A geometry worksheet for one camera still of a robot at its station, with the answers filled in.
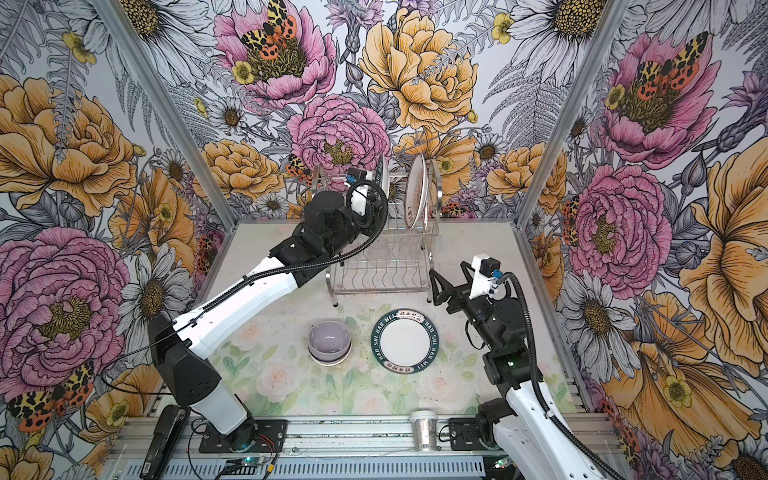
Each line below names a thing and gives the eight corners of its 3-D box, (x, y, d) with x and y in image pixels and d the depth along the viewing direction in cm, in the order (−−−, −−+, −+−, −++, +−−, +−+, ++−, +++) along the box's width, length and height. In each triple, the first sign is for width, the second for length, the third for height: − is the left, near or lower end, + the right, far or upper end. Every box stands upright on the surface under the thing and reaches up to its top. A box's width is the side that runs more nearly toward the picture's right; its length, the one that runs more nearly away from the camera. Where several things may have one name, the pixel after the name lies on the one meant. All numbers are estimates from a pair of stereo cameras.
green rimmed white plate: (370, 374, 86) (370, 371, 84) (373, 311, 99) (373, 308, 97) (440, 374, 86) (441, 371, 84) (434, 311, 99) (435, 308, 97)
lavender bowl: (312, 369, 86) (304, 356, 79) (318, 335, 93) (311, 320, 85) (348, 369, 86) (344, 356, 79) (351, 335, 93) (347, 320, 85)
